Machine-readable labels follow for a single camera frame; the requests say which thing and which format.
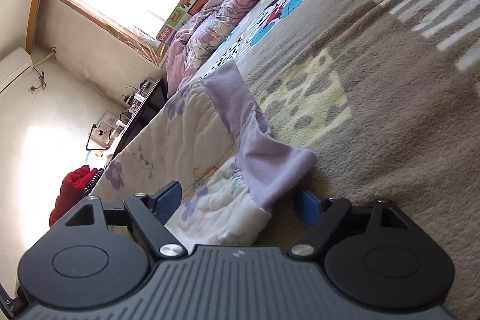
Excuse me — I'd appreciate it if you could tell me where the red knitted folded sweater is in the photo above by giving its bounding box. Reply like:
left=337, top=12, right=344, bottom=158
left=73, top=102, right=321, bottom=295
left=49, top=165, right=98, bottom=227

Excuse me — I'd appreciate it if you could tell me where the dark side desk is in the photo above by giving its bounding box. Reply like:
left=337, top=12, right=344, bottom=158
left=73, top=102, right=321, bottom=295
left=112, top=77, right=167, bottom=157

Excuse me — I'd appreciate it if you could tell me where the black white striped garment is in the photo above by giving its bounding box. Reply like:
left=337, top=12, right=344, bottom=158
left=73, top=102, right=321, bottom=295
left=83, top=168, right=105, bottom=197

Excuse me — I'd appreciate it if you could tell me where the black desk lamp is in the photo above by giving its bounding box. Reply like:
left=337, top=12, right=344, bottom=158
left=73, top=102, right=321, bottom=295
left=85, top=122, right=114, bottom=151

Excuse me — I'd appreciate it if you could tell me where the white wall air conditioner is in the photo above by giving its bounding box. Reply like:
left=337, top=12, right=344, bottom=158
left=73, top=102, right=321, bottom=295
left=0, top=48, right=32, bottom=93

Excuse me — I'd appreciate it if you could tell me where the white floral padded garment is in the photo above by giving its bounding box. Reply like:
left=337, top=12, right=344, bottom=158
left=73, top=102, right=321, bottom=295
left=93, top=61, right=317, bottom=249

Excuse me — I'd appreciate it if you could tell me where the Mickey Mouse bed blanket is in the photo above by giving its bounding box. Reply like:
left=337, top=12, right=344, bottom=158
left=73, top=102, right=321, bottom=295
left=168, top=0, right=479, bottom=319

